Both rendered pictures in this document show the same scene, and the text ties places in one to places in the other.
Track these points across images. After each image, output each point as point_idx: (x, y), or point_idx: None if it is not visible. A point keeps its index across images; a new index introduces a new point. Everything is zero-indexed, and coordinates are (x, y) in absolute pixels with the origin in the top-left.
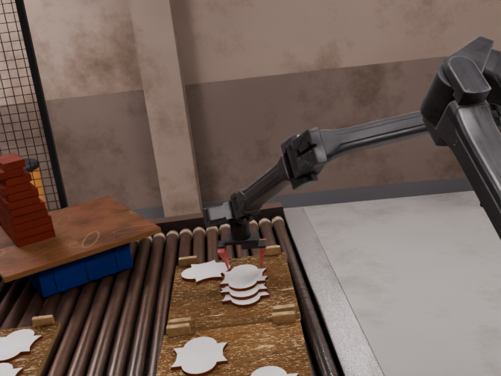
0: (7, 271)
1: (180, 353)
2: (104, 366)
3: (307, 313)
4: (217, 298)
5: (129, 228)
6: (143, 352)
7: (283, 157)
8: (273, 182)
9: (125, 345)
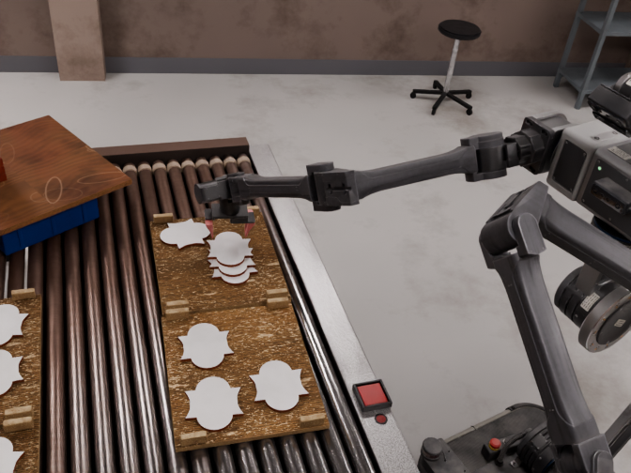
0: None
1: (186, 343)
2: (104, 350)
3: (295, 294)
4: (205, 270)
5: (95, 176)
6: (142, 335)
7: (308, 179)
8: (290, 194)
9: (120, 325)
